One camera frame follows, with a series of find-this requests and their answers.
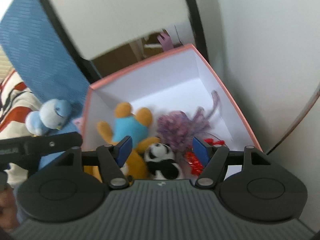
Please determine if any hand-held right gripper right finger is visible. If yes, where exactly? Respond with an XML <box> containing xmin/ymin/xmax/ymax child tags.
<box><xmin>192</xmin><ymin>137</ymin><xmax>270</xmax><ymax>188</ymax></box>

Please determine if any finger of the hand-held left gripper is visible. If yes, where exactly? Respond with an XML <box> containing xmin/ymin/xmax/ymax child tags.
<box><xmin>0</xmin><ymin>132</ymin><xmax>83</xmax><ymax>173</ymax></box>

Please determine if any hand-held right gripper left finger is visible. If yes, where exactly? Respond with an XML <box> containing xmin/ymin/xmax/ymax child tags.
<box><xmin>54</xmin><ymin>136</ymin><xmax>133</xmax><ymax>189</ymax></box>

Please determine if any red sequin toy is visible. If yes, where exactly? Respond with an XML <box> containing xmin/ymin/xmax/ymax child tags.
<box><xmin>185</xmin><ymin>137</ymin><xmax>227</xmax><ymax>176</ymax></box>

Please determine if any brown bear plush blue shirt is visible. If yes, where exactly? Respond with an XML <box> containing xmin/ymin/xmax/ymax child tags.
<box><xmin>96</xmin><ymin>102</ymin><xmax>161</xmax><ymax>180</ymax></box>

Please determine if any light blue penguin plush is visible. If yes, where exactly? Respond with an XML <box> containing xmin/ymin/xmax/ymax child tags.
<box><xmin>26</xmin><ymin>99</ymin><xmax>78</xmax><ymax>169</ymax></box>

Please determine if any black and white panda plush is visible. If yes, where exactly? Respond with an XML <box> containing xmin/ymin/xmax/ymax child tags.
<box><xmin>144</xmin><ymin>142</ymin><xmax>184</xmax><ymax>180</ymax></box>

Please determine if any pink cardboard box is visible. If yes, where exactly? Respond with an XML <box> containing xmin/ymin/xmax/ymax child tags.
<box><xmin>81</xmin><ymin>44</ymin><xmax>263</xmax><ymax>180</ymax></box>

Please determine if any person's left hand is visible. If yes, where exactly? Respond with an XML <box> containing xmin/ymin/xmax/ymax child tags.
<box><xmin>0</xmin><ymin>187</ymin><xmax>18</xmax><ymax>232</ymax></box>

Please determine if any striped red black white blanket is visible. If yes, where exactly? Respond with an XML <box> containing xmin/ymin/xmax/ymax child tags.
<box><xmin>0</xmin><ymin>70</ymin><xmax>45</xmax><ymax>188</ymax></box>

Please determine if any blue textured cushion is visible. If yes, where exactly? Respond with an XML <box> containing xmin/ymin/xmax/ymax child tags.
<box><xmin>0</xmin><ymin>0</ymin><xmax>91</xmax><ymax>106</ymax></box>

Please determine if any purple plastic item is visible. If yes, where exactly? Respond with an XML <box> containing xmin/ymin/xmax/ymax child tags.
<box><xmin>157</xmin><ymin>29</ymin><xmax>173</xmax><ymax>52</ymax></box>

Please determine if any white wardrobe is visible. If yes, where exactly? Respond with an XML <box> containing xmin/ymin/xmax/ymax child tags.
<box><xmin>190</xmin><ymin>0</ymin><xmax>320</xmax><ymax>155</ymax></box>

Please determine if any white storage bin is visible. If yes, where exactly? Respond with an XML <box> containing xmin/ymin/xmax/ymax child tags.
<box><xmin>40</xmin><ymin>0</ymin><xmax>191</xmax><ymax>61</ymax></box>

